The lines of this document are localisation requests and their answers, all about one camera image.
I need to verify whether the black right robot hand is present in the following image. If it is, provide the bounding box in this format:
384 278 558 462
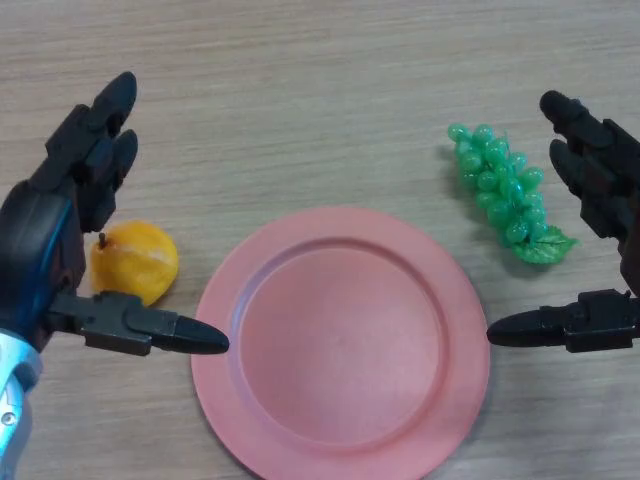
486 89 640 354

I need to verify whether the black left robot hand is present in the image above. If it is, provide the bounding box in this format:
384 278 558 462
0 71 230 357

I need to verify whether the green grape bunch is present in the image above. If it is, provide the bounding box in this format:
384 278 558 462
446 122 581 265

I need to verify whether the pink round plate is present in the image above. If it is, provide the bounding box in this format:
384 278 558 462
190 206 492 472

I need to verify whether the yellow pear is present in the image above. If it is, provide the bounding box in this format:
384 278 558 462
88 219 180 307

